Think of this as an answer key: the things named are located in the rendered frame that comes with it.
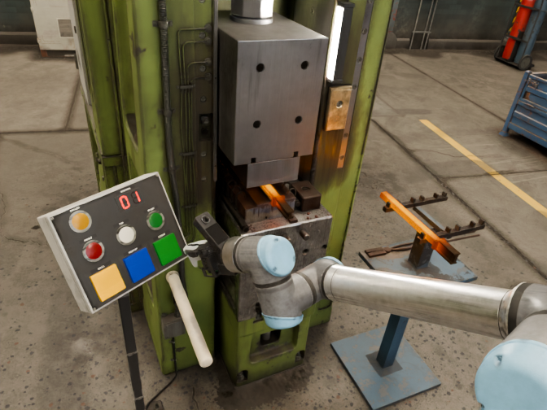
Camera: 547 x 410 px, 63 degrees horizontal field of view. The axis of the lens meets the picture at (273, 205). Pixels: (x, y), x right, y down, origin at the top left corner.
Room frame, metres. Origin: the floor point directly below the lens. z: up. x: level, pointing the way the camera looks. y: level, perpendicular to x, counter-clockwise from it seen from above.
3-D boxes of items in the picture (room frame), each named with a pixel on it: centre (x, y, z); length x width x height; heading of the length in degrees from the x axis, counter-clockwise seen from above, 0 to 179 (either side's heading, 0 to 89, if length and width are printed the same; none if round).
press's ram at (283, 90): (1.56, 0.07, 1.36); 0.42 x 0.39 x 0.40; 28
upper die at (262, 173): (1.54, 0.11, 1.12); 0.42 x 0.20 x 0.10; 28
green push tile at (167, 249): (1.02, 0.31, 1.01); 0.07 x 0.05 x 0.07; 143
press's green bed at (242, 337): (1.57, 0.06, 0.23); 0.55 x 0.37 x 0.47; 28
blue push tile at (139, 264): (0.94, 0.37, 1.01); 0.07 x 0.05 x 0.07; 143
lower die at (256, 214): (1.54, 0.11, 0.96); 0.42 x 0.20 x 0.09; 28
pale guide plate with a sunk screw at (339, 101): (1.61, -0.21, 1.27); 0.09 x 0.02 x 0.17; 118
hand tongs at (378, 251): (1.60, -0.69, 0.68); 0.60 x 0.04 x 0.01; 113
